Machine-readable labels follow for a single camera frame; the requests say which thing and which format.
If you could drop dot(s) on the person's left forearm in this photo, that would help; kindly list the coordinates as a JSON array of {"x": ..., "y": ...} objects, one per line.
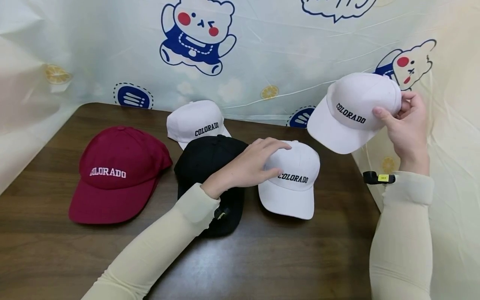
[{"x": 157, "y": 246}]

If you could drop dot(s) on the person's right fingers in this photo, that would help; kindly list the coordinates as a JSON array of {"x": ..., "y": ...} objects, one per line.
[{"x": 409, "y": 103}]

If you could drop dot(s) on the person's left hand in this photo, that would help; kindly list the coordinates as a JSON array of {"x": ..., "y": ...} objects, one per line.
[{"x": 243, "y": 168}]

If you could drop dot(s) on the person's left index finger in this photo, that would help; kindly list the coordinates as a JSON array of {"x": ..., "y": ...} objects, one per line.
[{"x": 275, "y": 149}]

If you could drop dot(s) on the dark red baseball cap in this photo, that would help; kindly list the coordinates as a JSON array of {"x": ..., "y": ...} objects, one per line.
[{"x": 116, "y": 175}]

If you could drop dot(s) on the person's right forearm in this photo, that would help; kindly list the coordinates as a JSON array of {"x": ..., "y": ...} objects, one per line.
[{"x": 403, "y": 233}]

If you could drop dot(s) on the person's right hand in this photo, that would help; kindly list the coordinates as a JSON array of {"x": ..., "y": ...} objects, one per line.
[{"x": 408, "y": 133}]

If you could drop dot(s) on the black wrist band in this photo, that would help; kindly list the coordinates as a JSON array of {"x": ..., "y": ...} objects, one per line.
[{"x": 378, "y": 178}]

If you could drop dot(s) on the person's right thumb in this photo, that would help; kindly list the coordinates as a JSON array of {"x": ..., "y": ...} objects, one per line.
[{"x": 384, "y": 116}]

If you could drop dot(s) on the person's left thumb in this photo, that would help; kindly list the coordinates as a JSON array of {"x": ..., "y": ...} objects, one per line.
[{"x": 270, "y": 173}]

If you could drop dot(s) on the person's left fingers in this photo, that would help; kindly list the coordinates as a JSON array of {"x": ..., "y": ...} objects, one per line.
[{"x": 262, "y": 142}]

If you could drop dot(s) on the white baseball cap black lettering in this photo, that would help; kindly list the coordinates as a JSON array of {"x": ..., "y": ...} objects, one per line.
[
  {"x": 352, "y": 108},
  {"x": 195, "y": 121},
  {"x": 296, "y": 187}
]

